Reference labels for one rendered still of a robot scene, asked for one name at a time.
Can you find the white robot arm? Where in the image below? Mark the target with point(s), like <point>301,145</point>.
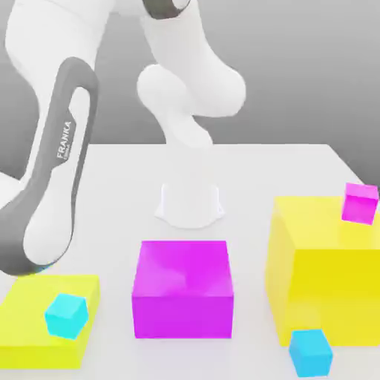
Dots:
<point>190,98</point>

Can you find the small magenta cube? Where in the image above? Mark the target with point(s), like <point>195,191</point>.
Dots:
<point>359,204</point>

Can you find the small cyan cube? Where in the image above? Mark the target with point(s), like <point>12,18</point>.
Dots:
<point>66,317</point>

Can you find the small blue cube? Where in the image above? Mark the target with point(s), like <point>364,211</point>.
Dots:
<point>310,353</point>

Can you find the large magenta box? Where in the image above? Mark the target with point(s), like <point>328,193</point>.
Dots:
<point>182,291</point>

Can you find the large lime yellow box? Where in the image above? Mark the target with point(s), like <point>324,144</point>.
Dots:
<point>26,344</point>

